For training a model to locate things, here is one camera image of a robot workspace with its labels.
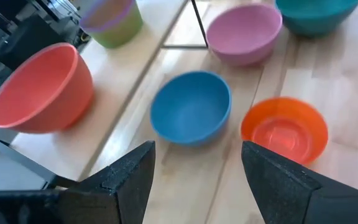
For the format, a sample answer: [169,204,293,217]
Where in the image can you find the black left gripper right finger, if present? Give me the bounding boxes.
[241,140,358,224]

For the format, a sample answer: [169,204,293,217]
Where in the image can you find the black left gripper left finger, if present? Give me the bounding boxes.
[0,140,157,224]

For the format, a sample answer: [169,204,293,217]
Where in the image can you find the orange translucent bowl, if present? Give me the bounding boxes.
[240,96,329,166]

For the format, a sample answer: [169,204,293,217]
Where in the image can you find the coral opaque bowl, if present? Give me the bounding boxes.
[0,42,94,134]

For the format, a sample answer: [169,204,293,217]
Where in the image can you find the blue opaque bowl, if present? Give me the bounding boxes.
[150,70,232,147]

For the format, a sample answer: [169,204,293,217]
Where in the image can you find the pink opaque bowl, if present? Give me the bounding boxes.
[206,3,283,67]

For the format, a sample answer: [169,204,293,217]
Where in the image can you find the teal opaque bowl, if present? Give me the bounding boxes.
[275,0,358,38]

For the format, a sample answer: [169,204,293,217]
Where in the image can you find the purple translucent bowl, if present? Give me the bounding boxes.
[79,0,136,34]

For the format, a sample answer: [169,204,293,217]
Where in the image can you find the wooden shelf with black legs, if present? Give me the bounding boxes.
[0,0,209,191]

